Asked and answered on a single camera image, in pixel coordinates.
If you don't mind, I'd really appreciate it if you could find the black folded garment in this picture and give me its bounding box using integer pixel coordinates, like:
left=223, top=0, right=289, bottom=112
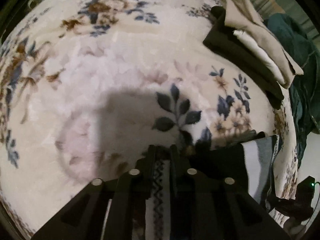
left=203, top=6, right=284, bottom=110

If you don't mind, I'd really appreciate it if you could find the black grey striped sweater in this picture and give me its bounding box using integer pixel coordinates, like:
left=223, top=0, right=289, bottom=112
left=132, top=133, right=286, bottom=239

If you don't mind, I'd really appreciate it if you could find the floral bed blanket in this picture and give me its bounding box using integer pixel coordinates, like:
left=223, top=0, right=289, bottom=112
left=1, top=0, right=298, bottom=239

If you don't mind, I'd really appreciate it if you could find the green curtain right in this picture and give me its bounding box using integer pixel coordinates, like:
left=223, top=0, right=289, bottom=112
left=251, top=0, right=304, bottom=20

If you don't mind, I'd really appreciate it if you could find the dark green plush blanket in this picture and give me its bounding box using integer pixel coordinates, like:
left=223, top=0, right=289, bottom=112
left=263, top=13, right=320, bottom=170

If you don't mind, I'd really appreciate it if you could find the white folded garment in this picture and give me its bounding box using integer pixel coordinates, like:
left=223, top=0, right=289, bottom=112
left=233, top=30, right=285, bottom=85

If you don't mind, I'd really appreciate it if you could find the beige folded garment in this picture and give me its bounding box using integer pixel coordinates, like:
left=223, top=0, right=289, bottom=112
left=221, top=0, right=304, bottom=89

